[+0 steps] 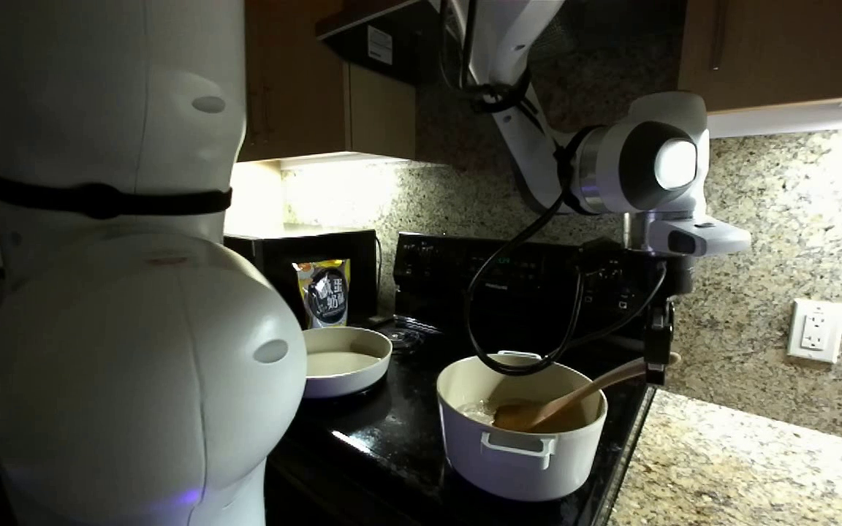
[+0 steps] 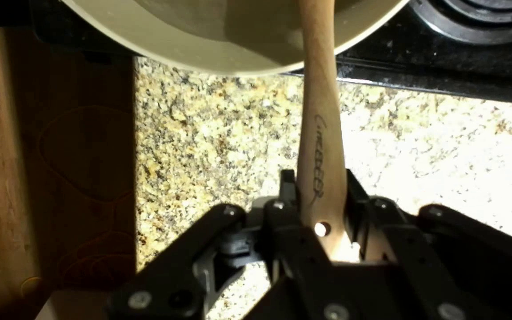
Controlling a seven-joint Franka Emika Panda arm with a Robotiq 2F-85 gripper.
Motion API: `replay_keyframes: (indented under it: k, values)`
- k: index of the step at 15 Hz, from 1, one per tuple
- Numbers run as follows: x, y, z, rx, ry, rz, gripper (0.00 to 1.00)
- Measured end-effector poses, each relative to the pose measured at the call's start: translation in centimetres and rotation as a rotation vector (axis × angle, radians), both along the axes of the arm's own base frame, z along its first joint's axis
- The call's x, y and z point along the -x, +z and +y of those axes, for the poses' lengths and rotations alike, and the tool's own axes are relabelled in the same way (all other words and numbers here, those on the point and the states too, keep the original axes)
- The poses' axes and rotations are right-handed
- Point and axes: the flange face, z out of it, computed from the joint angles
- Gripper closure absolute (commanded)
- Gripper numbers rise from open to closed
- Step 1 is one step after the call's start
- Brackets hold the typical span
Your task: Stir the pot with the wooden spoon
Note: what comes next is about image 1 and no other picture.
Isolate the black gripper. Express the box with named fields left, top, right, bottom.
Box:
left=623, top=249, right=694, bottom=387

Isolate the wooden spoon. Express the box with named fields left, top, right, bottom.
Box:
left=491, top=354, right=680, bottom=432

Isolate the white cooking pot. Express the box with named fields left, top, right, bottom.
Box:
left=433, top=349, right=611, bottom=506

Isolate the black electric stove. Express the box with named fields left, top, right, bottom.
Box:
left=278, top=230, right=671, bottom=526

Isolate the white shallow pan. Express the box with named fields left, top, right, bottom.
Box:
left=301, top=324, right=393, bottom=401

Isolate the black countertop appliance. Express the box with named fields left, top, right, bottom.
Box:
left=224, top=227, right=379, bottom=333

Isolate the range hood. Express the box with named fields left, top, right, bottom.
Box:
left=313, top=0, right=474, bottom=86

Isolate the white wall outlet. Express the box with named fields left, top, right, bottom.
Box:
left=787, top=295, right=842, bottom=368

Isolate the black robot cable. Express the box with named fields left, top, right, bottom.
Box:
left=437, top=0, right=674, bottom=381

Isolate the black strap on arm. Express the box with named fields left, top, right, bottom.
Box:
left=0, top=172, right=233, bottom=223

